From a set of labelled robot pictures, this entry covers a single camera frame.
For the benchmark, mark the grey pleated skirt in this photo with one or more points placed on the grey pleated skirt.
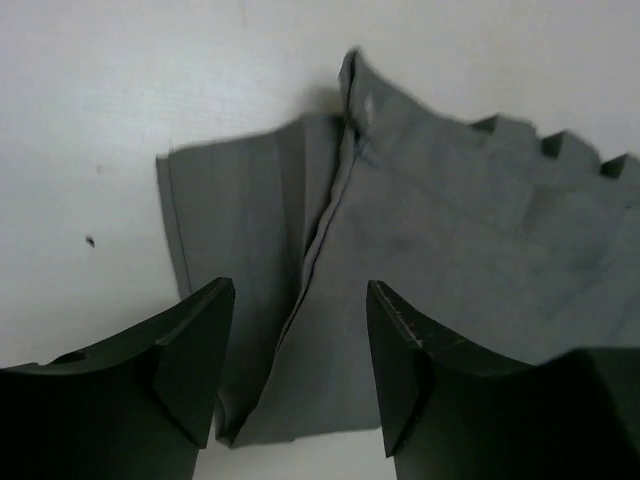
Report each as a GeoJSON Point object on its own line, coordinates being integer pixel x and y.
{"type": "Point", "coordinates": [526, 245]}

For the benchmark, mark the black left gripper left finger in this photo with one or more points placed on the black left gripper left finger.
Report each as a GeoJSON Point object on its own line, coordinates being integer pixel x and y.
{"type": "Point", "coordinates": [137, 405]}

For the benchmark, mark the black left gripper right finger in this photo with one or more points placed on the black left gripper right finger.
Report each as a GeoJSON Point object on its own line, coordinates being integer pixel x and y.
{"type": "Point", "coordinates": [452, 409]}

